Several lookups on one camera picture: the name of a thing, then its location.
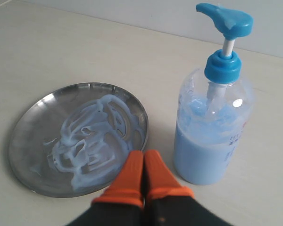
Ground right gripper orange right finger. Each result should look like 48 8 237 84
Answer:
144 149 230 226

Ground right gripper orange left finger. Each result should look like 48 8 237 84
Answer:
69 150 143 226

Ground blue soap pump bottle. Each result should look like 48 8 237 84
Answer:
174 3 254 185

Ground light blue soap smear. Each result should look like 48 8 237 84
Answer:
30 94 148 197

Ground round steel plate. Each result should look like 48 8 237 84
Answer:
8 82 149 195

